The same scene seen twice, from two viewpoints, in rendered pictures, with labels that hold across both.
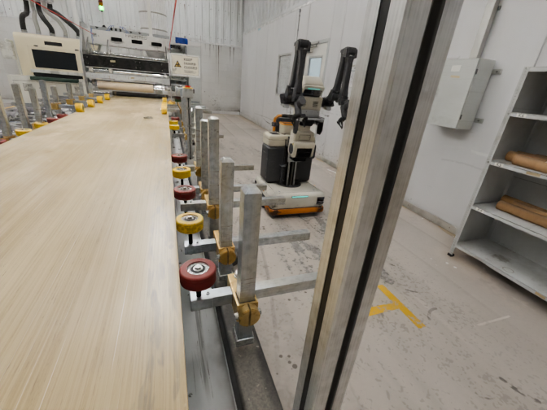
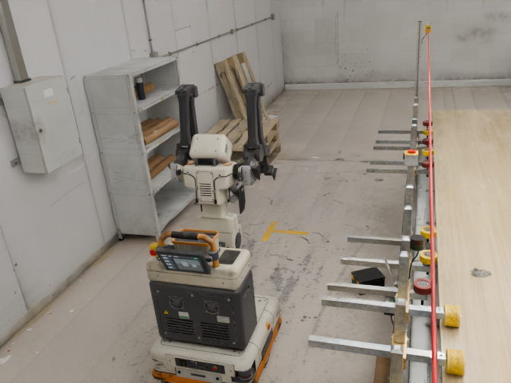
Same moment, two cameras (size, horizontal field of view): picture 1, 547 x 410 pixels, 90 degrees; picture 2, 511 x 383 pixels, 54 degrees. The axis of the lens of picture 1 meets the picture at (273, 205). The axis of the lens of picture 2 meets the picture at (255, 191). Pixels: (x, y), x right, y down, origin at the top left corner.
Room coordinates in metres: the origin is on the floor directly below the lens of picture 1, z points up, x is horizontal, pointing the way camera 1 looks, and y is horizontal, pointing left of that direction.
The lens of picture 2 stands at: (4.62, 1.73, 2.18)
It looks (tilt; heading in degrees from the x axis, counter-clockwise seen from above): 23 degrees down; 221
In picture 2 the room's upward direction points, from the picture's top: 5 degrees counter-clockwise
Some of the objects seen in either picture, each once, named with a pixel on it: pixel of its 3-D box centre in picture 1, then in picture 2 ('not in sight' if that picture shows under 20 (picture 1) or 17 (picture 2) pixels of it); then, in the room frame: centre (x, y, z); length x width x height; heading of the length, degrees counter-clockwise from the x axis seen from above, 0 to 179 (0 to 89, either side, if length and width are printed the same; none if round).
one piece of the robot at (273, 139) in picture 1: (288, 154); (204, 286); (3.04, -0.11, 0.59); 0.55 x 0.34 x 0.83; 112
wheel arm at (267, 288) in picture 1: (276, 287); (403, 131); (0.57, -0.03, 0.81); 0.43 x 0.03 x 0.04; 112
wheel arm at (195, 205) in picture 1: (235, 203); (401, 147); (1.04, 0.16, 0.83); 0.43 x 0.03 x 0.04; 112
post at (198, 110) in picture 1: (199, 154); (412, 156); (1.43, 0.42, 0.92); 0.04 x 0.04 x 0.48; 22
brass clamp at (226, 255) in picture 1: (224, 246); not in sight; (0.75, 0.15, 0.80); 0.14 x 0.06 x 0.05; 22
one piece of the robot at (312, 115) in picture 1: (308, 122); (220, 194); (2.68, -0.25, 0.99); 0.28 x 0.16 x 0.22; 112
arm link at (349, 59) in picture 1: (346, 76); (192, 120); (2.59, -0.52, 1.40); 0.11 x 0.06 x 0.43; 112
